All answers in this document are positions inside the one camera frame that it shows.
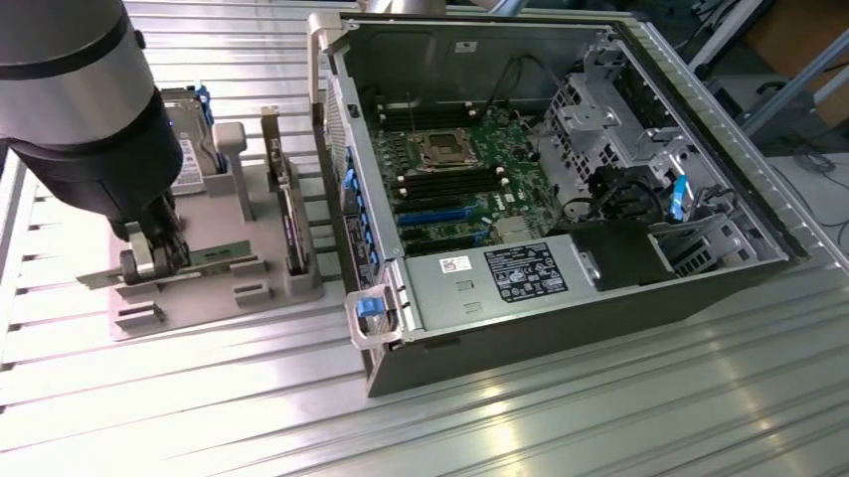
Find blue case latch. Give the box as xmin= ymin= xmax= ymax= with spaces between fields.
xmin=352 ymin=294 xmax=387 ymax=320

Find CPU socket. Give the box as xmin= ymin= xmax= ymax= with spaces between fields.
xmin=406 ymin=129 xmax=476 ymax=173

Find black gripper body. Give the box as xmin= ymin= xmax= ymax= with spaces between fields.
xmin=5 ymin=126 xmax=185 ymax=240

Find silver chipset heatsink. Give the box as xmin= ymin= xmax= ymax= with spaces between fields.
xmin=492 ymin=218 xmax=533 ymax=243

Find black RAM slot bank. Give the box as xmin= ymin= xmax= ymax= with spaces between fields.
xmin=395 ymin=165 xmax=511 ymax=201
xmin=372 ymin=100 xmax=478 ymax=131

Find metal disk bay cage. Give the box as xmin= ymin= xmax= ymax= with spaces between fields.
xmin=541 ymin=73 xmax=699 ymax=201

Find aluminium frame post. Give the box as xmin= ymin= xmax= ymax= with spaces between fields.
xmin=737 ymin=29 xmax=849 ymax=145

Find green RAM stick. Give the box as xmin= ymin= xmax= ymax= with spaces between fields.
xmin=76 ymin=239 xmax=262 ymax=290

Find grey power supply unit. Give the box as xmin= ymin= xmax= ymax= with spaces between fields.
xmin=395 ymin=233 xmax=599 ymax=333

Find blue drive rail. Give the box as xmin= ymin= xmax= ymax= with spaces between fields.
xmin=667 ymin=173 xmax=693 ymax=224

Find blue expansion slot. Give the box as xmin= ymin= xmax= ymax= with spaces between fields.
xmin=395 ymin=205 xmax=487 ymax=226

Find hard disk with blue rails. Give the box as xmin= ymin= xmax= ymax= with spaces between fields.
xmin=155 ymin=82 xmax=222 ymax=201

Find graphics card with metal bracket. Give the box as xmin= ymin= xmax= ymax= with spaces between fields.
xmin=259 ymin=105 xmax=315 ymax=278

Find grey parts rack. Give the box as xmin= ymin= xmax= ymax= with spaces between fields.
xmin=107 ymin=106 xmax=327 ymax=343

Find open black PC case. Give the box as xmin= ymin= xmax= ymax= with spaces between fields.
xmin=307 ymin=11 xmax=814 ymax=398

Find black expansion slot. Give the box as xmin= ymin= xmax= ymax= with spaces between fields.
xmin=400 ymin=229 xmax=496 ymax=257

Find black wire in case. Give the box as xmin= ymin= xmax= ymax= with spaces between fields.
xmin=482 ymin=54 xmax=559 ymax=120

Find green motherboard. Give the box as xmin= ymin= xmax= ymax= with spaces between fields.
xmin=368 ymin=109 xmax=566 ymax=255

